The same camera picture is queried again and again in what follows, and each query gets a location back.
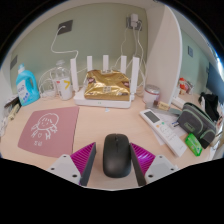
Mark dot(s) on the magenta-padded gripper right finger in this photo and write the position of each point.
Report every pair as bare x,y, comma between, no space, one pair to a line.
160,166

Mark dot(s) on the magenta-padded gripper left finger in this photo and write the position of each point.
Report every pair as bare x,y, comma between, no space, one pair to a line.
65,166

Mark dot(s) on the black computer mouse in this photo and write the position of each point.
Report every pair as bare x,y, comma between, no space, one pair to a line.
116,156

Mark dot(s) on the pink mouse pad with drawing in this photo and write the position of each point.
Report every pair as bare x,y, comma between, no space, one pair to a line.
50,131

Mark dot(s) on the white remote control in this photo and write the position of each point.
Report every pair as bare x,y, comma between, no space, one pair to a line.
165,131

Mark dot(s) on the green packet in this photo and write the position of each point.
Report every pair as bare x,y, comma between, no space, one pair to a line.
194,145

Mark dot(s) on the grey pouch with green trim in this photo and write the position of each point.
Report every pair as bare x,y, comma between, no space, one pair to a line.
196,125

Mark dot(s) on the small tan box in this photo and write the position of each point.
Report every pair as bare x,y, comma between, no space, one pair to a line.
163,105

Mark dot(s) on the white jar with silver lid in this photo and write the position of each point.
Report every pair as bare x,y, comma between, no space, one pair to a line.
151,95

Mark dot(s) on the white router with antennas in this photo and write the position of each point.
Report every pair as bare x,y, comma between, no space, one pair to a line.
100,102

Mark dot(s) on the white power strip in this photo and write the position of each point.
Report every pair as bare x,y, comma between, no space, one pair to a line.
49,94

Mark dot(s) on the beige tube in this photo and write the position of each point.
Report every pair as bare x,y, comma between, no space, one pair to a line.
14,111

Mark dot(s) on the black bag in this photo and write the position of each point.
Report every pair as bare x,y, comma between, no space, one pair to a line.
210,105

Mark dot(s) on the clear plastic bottle white label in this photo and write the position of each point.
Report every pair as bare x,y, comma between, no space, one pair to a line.
63,83

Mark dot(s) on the red-capped small bottle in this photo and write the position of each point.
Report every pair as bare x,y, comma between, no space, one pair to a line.
182,86

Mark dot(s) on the blue detergent bottle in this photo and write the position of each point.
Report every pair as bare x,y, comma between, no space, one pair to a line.
27,87

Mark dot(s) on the gold foil bag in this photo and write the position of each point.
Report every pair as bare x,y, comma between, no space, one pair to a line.
106,85

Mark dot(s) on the dark monitor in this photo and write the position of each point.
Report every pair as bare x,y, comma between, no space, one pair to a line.
216,83

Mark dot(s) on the grey wall plate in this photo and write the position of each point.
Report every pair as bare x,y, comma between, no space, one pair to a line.
190,51
13,62

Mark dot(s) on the dark grey wall socket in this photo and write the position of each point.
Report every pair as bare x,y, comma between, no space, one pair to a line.
66,26

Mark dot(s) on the white wall charger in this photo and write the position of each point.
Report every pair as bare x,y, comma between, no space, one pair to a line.
134,20

